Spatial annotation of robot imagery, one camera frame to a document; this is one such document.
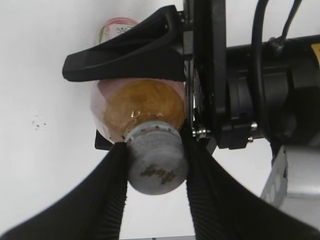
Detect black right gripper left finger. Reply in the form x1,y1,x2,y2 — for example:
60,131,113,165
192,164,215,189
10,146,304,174
0,142,128,240

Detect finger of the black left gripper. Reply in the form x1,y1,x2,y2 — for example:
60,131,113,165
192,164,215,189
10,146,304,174
62,5,185,82
94,130,114,151

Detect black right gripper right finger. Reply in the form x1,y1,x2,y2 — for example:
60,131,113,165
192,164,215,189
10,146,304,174
181,130,320,240

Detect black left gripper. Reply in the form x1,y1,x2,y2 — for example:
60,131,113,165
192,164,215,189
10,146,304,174
181,0,251,150

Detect peach oolong tea bottle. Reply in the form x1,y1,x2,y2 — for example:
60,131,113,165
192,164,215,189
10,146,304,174
89,16,187,145

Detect grey bottle cap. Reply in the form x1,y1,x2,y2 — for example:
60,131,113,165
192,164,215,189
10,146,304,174
125,120,189,195

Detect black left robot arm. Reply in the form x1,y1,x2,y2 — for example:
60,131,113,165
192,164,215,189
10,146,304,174
62,0,320,149

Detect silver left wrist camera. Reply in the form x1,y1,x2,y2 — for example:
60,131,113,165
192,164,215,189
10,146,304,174
259,144,320,213

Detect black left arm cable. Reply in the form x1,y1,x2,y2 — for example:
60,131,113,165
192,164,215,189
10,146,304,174
251,0,305,141

